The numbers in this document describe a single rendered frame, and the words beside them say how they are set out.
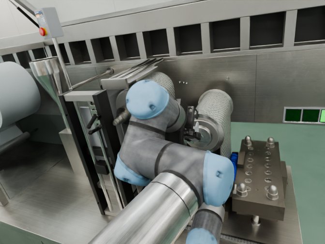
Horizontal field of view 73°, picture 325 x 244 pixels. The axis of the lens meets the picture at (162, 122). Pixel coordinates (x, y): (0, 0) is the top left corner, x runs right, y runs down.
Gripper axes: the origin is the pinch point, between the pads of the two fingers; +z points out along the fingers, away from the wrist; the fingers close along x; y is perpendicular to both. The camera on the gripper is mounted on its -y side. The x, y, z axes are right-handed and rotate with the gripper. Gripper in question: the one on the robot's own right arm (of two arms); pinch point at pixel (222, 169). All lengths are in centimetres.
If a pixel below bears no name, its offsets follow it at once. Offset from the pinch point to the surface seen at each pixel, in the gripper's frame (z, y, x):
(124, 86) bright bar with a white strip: -6.2, 34.3, 30.0
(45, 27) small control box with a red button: -3, 56, 60
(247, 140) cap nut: 27.5, -3.3, -7.0
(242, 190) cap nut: -5.5, -3.3, -7.2
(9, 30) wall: 262, 79, 463
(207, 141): -5.2, 14.9, 3.7
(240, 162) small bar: 11.3, -4.1, -5.2
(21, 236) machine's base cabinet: -30, -31, 91
